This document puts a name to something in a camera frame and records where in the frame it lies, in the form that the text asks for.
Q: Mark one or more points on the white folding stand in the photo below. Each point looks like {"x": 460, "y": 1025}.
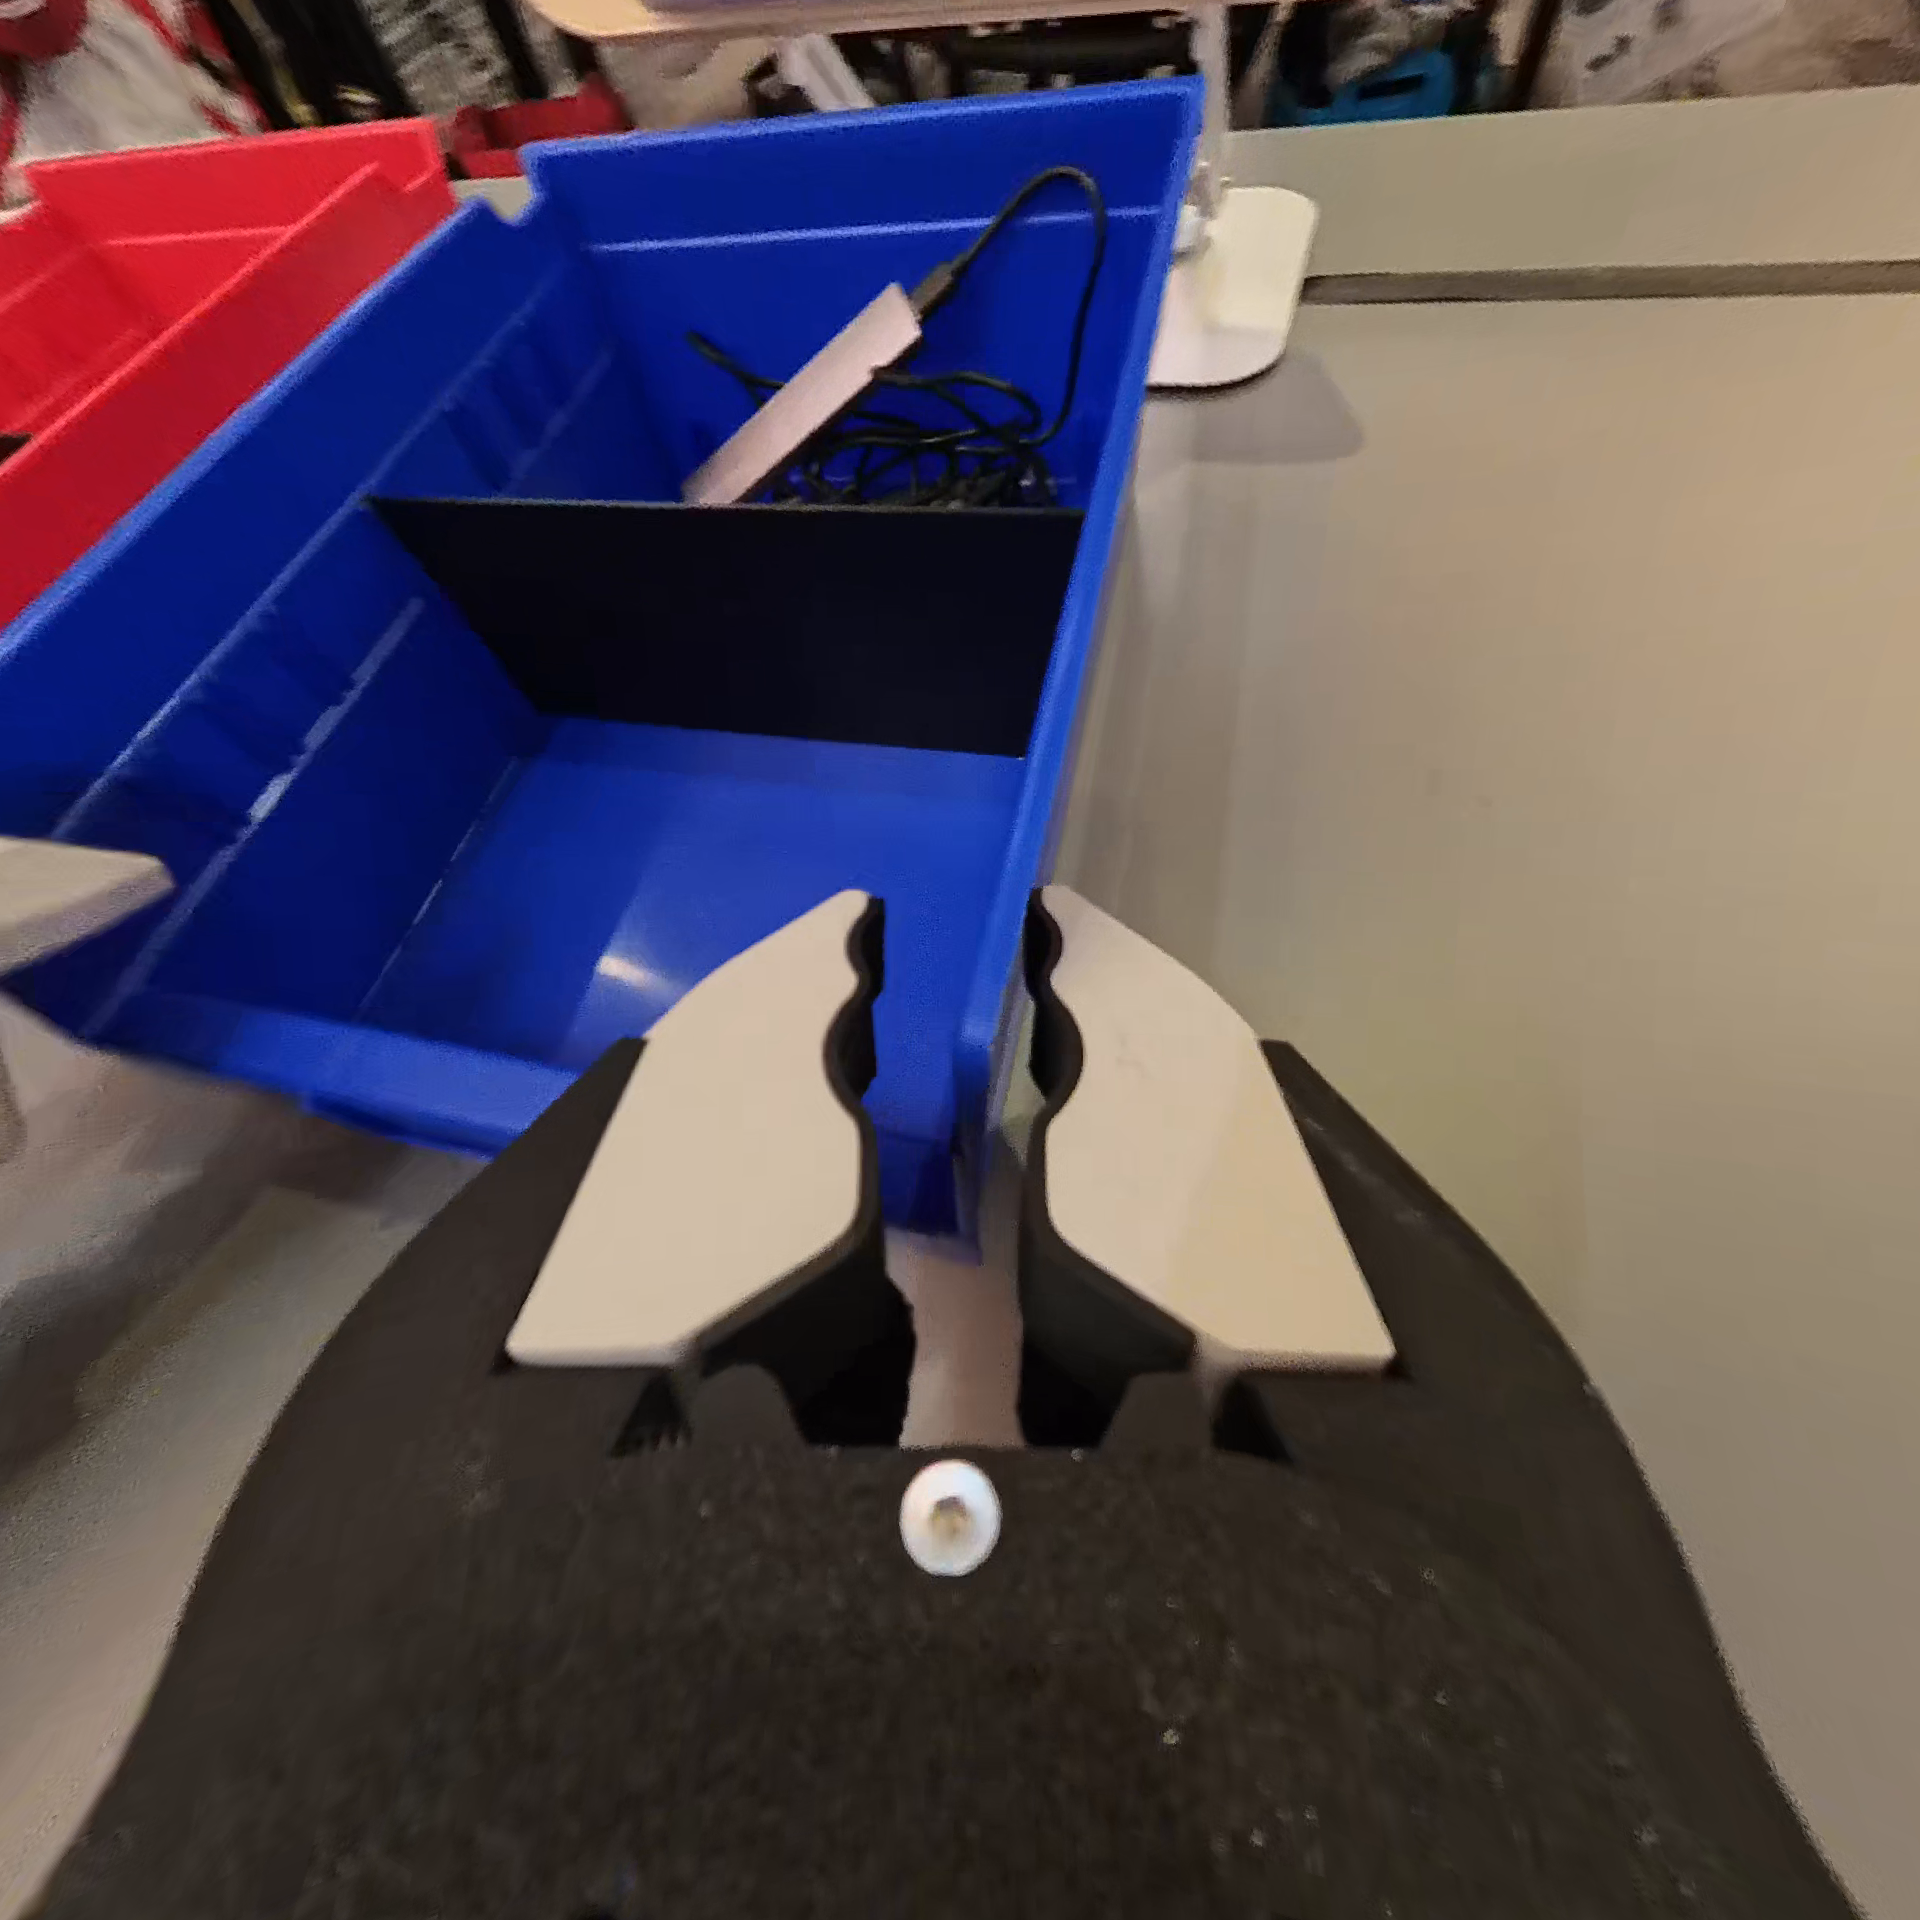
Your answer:
{"x": 1230, "y": 286}

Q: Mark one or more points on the blue plastic bin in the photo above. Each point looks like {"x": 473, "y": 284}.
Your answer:
{"x": 301, "y": 720}

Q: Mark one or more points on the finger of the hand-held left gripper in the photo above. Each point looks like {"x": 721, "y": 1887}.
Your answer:
{"x": 68, "y": 894}

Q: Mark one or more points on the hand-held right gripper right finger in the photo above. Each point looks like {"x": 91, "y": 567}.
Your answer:
{"x": 1217, "y": 1201}

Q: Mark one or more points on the red white printed bag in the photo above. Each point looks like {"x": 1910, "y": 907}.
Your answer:
{"x": 76, "y": 61}

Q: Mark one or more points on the grey desk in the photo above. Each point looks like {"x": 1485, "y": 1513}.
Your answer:
{"x": 1563, "y": 901}

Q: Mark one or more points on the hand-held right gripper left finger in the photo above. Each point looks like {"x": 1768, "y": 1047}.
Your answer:
{"x": 685, "y": 1201}

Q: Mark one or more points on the red plastic bin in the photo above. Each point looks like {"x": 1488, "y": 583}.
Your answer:
{"x": 182, "y": 301}

